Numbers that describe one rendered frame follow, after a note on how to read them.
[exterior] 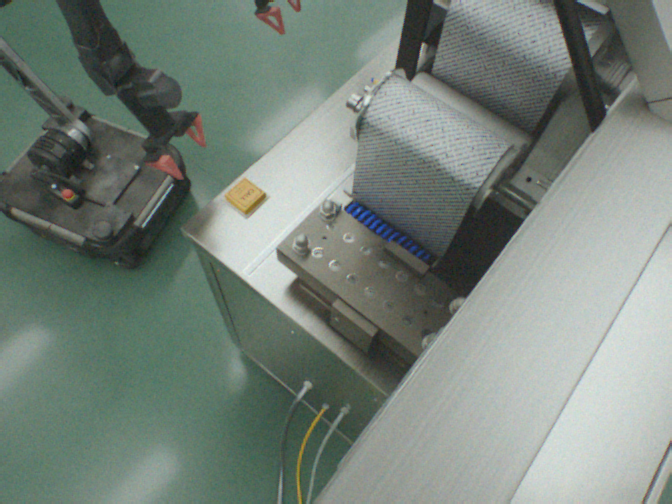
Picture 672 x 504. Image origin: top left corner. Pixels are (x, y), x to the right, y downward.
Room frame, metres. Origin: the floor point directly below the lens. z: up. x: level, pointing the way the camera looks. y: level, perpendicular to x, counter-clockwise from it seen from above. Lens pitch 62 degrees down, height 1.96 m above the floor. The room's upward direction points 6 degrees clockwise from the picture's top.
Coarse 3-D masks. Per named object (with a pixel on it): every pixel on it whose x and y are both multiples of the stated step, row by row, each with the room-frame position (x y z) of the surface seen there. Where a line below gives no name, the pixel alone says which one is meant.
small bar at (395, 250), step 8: (392, 240) 0.52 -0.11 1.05; (384, 248) 0.51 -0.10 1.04; (392, 248) 0.50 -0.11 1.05; (400, 248) 0.51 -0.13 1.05; (392, 256) 0.49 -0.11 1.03; (400, 256) 0.49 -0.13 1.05; (408, 256) 0.49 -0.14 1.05; (408, 264) 0.47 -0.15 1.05; (416, 264) 0.47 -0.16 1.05; (424, 264) 0.48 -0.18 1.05; (416, 272) 0.46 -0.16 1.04; (424, 272) 0.46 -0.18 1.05
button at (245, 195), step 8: (240, 184) 0.70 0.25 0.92; (248, 184) 0.70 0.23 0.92; (232, 192) 0.68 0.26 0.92; (240, 192) 0.68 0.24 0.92; (248, 192) 0.68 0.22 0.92; (256, 192) 0.68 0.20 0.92; (264, 192) 0.69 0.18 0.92; (232, 200) 0.65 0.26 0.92; (240, 200) 0.66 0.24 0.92; (248, 200) 0.66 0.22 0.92; (256, 200) 0.66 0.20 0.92; (240, 208) 0.64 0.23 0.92; (248, 208) 0.64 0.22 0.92
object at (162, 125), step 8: (152, 112) 0.67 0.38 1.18; (160, 112) 0.68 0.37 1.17; (168, 112) 0.70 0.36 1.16; (176, 112) 0.72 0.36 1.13; (184, 112) 0.71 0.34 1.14; (144, 120) 0.66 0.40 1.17; (152, 120) 0.66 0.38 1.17; (160, 120) 0.67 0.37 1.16; (168, 120) 0.68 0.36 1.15; (176, 120) 0.69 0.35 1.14; (152, 128) 0.66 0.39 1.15; (160, 128) 0.66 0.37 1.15; (168, 128) 0.67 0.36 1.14; (176, 128) 0.67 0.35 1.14; (152, 136) 0.66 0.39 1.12; (160, 136) 0.65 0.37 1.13; (168, 136) 0.65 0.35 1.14; (144, 144) 0.64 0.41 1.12; (152, 144) 0.64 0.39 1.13; (160, 144) 0.63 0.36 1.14
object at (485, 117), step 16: (416, 80) 0.78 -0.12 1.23; (432, 80) 0.78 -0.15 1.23; (448, 96) 0.74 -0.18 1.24; (464, 96) 0.75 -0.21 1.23; (464, 112) 0.71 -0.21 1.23; (480, 112) 0.71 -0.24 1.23; (496, 128) 0.68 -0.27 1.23; (512, 128) 0.68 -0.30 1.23; (528, 144) 0.65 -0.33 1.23; (512, 176) 0.66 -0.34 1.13
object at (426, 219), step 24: (360, 168) 0.62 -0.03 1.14; (384, 168) 0.59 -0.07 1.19; (360, 192) 0.62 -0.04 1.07; (384, 192) 0.59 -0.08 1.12; (408, 192) 0.56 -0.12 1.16; (384, 216) 0.58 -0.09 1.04; (408, 216) 0.55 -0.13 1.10; (432, 216) 0.53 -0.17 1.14; (456, 216) 0.51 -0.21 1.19; (432, 240) 0.52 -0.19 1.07
